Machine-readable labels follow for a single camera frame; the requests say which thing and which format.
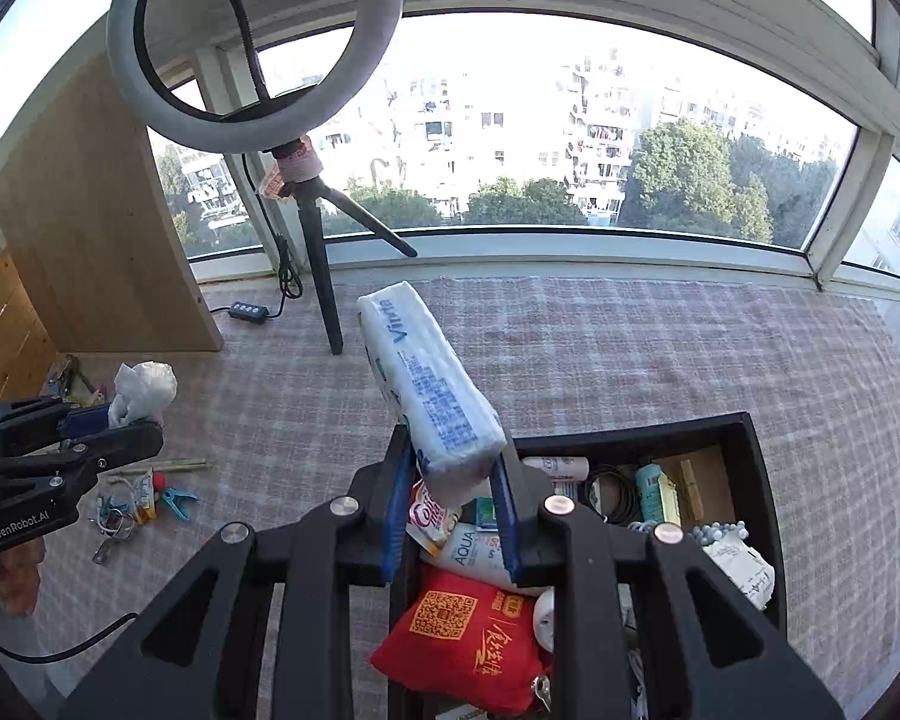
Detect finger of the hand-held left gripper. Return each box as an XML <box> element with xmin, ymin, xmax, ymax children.
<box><xmin>0</xmin><ymin>399</ymin><xmax>113</xmax><ymax>458</ymax></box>
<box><xmin>0</xmin><ymin>422</ymin><xmax>164</xmax><ymax>500</ymax></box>

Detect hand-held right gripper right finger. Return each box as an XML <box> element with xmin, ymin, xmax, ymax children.
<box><xmin>490</xmin><ymin>431</ymin><xmax>846</xmax><ymax>720</ymax></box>

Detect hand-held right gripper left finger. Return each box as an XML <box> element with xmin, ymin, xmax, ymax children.
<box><xmin>58</xmin><ymin>424</ymin><xmax>417</xmax><ymax>720</ymax></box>

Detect white tissue pack blue print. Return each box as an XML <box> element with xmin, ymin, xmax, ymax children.
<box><xmin>355</xmin><ymin>280</ymin><xmax>508</xmax><ymax>509</ymax></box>

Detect black storage box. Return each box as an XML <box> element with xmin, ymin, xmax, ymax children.
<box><xmin>385</xmin><ymin>411</ymin><xmax>790</xmax><ymax>720</ymax></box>

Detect person's left hand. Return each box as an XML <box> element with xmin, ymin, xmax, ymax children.
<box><xmin>0</xmin><ymin>540</ymin><xmax>46</xmax><ymax>620</ymax></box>

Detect red creamer pouch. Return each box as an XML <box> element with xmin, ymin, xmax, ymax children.
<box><xmin>406</xmin><ymin>478</ymin><xmax>464</xmax><ymax>550</ymax></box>

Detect white blue tube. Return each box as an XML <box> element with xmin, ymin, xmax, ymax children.
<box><xmin>433</xmin><ymin>520</ymin><xmax>550</xmax><ymax>592</ymax></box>

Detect thin beige stick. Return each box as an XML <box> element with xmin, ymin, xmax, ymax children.
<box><xmin>107</xmin><ymin>459</ymin><xmax>211</xmax><ymax>476</ymax></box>

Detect yellow sachet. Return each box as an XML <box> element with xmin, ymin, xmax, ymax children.
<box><xmin>130</xmin><ymin>468</ymin><xmax>159</xmax><ymax>526</ymax></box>

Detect white plastic bag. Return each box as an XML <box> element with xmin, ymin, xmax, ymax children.
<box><xmin>108</xmin><ymin>361</ymin><xmax>179</xmax><ymax>430</ymax></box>

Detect blue plastic clothes peg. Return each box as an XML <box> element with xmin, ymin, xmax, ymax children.
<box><xmin>157</xmin><ymin>487</ymin><xmax>200</xmax><ymax>524</ymax></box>

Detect large metal clip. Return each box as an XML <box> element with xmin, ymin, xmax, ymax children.
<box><xmin>91</xmin><ymin>514</ymin><xmax>137</xmax><ymax>566</ymax></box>

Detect wooden slat panel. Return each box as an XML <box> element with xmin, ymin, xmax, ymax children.
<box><xmin>0</xmin><ymin>238</ymin><xmax>62</xmax><ymax>407</ymax></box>

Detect red cloth pouch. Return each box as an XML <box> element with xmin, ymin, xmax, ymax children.
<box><xmin>368</xmin><ymin>565</ymin><xmax>557</xmax><ymax>716</ymax></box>

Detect mint green bottle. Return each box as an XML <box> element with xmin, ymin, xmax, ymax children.
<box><xmin>634</xmin><ymin>462</ymin><xmax>683</xmax><ymax>528</ymax></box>

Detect upright wooden board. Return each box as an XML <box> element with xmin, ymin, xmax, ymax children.
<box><xmin>0</xmin><ymin>51</ymin><xmax>227</xmax><ymax>355</ymax></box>

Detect pink plaid blanket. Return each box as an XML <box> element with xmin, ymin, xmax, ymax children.
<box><xmin>0</xmin><ymin>276</ymin><xmax>900</xmax><ymax>720</ymax></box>

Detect white paper packet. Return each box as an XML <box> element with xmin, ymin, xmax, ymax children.
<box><xmin>700</xmin><ymin>529</ymin><xmax>776</xmax><ymax>612</ymax></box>

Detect black tripod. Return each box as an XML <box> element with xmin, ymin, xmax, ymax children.
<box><xmin>272</xmin><ymin>131</ymin><xmax>420</xmax><ymax>356</ymax></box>

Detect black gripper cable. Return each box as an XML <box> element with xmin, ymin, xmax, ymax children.
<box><xmin>0</xmin><ymin>610</ymin><xmax>140</xmax><ymax>665</ymax></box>

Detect black cable coil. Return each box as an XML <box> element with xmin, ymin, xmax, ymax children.
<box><xmin>587</xmin><ymin>463</ymin><xmax>644</xmax><ymax>527</ymax></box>

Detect black ring light cable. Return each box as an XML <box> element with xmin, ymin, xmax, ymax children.
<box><xmin>208</xmin><ymin>236</ymin><xmax>305</xmax><ymax>325</ymax></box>

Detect white bead string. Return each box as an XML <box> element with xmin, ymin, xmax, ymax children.
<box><xmin>688</xmin><ymin>520</ymin><xmax>752</xmax><ymax>545</ymax></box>

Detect white window frame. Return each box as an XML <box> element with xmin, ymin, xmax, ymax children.
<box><xmin>0</xmin><ymin>0</ymin><xmax>900</xmax><ymax>316</ymax></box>

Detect white ring light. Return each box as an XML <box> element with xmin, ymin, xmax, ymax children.
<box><xmin>106</xmin><ymin>0</ymin><xmax>406</xmax><ymax>152</ymax></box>

